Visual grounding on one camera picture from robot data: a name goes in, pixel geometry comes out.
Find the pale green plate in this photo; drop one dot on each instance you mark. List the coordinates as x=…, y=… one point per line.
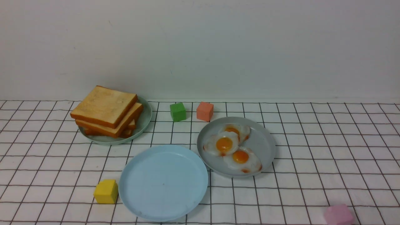
x=142, y=124

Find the light blue plate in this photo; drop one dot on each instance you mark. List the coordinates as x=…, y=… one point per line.
x=163, y=183

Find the pink cube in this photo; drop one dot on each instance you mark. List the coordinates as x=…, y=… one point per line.
x=338, y=215

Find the green cube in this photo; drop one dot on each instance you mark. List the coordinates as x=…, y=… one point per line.
x=178, y=112

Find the grey plate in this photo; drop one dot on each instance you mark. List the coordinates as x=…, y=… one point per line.
x=260, y=142

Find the fried egg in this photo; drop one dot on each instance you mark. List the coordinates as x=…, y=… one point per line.
x=243, y=160
x=243, y=131
x=222, y=144

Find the yellow cube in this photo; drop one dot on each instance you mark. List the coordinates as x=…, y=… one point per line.
x=106, y=192

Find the toast slice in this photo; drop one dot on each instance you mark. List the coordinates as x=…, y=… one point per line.
x=131, y=125
x=126, y=133
x=100, y=130
x=104, y=106

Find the orange cube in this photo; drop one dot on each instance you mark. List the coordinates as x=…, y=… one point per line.
x=205, y=111

